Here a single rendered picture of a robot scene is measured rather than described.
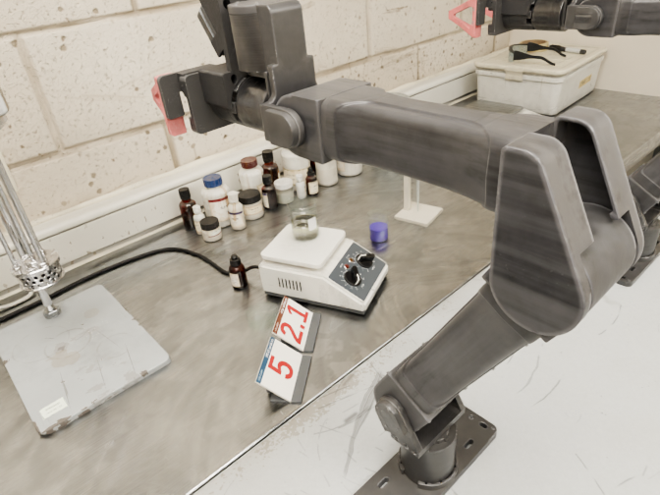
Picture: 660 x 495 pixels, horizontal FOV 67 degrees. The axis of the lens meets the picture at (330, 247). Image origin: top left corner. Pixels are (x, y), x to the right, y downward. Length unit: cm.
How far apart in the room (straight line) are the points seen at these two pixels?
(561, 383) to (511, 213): 48
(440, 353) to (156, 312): 61
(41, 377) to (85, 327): 12
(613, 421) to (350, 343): 37
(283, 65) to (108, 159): 75
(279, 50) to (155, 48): 72
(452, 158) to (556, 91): 140
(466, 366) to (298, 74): 31
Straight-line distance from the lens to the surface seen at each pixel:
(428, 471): 62
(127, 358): 87
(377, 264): 91
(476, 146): 35
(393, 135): 39
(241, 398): 76
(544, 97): 177
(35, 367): 94
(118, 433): 78
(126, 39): 117
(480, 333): 42
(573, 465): 70
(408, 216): 112
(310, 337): 82
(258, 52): 50
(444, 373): 49
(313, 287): 85
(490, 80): 183
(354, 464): 67
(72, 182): 117
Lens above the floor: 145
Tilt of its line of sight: 32 degrees down
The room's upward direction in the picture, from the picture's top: 6 degrees counter-clockwise
